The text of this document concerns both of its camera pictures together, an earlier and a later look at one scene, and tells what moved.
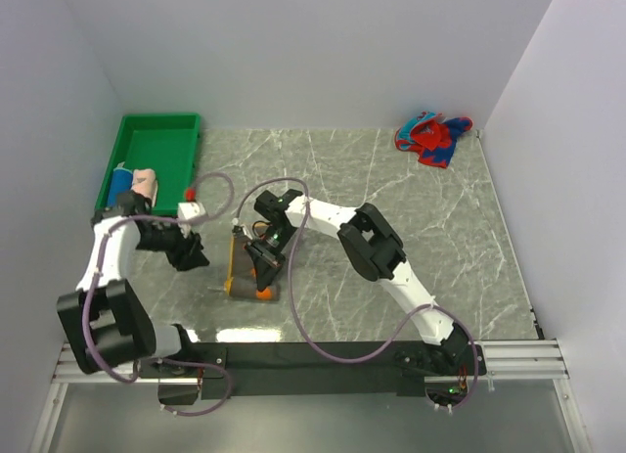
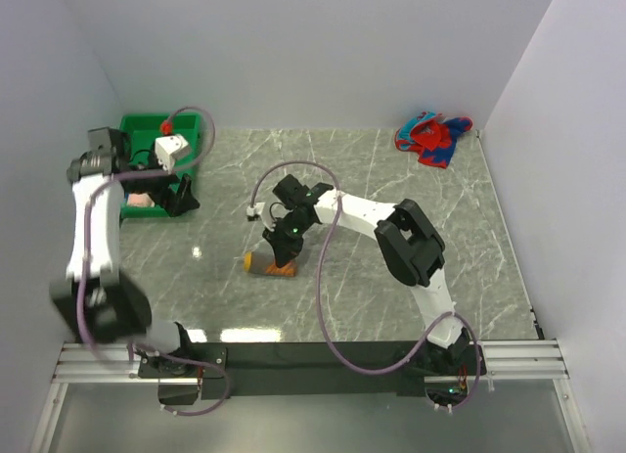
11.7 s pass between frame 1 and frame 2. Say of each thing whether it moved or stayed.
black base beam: stayed
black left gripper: moved
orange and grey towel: moved
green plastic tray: stayed
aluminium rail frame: stayed
